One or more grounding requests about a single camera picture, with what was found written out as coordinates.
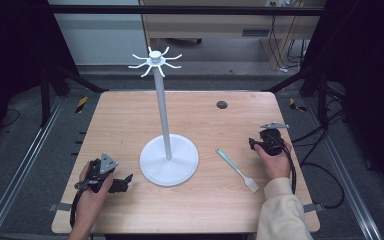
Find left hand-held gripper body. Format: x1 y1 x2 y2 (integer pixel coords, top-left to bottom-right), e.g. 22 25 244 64
85 152 120 194

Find person's left hand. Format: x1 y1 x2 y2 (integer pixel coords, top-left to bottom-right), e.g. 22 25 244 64
77 161 115 216

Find black horizontal frame bar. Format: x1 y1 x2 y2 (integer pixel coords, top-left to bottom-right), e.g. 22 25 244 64
47 4 326 17

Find aluminium floor rail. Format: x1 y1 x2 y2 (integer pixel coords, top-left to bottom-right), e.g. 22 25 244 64
303 96 384 240
0 95 66 240

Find white hook stand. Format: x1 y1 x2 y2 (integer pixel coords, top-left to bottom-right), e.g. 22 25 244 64
127 46 200 188

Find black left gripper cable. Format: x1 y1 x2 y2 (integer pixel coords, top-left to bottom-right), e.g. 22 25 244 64
68 179 100 230

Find black floor cable bundle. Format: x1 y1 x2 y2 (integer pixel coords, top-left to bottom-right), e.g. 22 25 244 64
291 79 346 165

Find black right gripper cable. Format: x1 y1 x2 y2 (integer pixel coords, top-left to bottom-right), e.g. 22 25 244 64
269 132 298 196

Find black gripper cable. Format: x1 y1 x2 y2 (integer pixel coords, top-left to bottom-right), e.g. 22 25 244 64
68 179 100 230
269 132 298 196

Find wooden background desk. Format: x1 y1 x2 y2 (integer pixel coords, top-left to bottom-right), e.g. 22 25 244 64
139 0 326 72

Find white background cabinet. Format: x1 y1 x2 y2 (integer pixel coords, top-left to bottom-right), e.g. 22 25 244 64
47 0 149 66

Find person's right hand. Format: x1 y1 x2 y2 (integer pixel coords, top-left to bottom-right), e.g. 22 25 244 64
254 141 293 181

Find yellow black tape piece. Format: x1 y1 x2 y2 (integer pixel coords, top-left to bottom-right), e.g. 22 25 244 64
75 95 90 115
288 97 308 113

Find grey table strap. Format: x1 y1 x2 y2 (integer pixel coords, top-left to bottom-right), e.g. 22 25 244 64
47 202 73 213
302 202 326 214

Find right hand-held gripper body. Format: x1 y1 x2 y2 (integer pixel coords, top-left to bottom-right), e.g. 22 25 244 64
259 121 290 157

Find black frame strut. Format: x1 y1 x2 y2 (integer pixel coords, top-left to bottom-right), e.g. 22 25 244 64
39 62 110 128
265 61 330 129

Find black looped floor cable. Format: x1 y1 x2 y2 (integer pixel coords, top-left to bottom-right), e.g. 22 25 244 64
299 161 346 210

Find hanging background cables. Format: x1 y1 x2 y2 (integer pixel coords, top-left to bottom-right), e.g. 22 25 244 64
268 0 308 74

